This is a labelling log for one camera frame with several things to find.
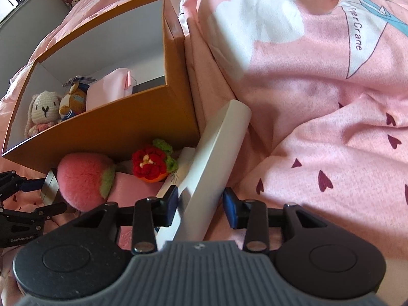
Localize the red orange crochet flower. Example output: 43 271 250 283
132 138 179 184

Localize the dark grey small box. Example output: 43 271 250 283
40 168 66 207

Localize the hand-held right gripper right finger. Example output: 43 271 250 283
222 187 322 252

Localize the cream crochet bunny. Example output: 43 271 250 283
25 91 62 139

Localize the brown bear plush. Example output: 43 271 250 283
59 81 89 122

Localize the pink fabric pouch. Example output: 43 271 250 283
86 68 134 109

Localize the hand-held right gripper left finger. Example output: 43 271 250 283
75 185 180 256

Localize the pink printed blanket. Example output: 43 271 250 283
0 0 408 294

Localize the orange cardboard box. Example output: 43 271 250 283
2 0 201 174

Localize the long white box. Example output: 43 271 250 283
156 99 252 246

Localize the pink plush peach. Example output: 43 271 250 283
57 153 117 212

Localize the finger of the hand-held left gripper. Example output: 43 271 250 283
0 202 68 221
0 170 46 205

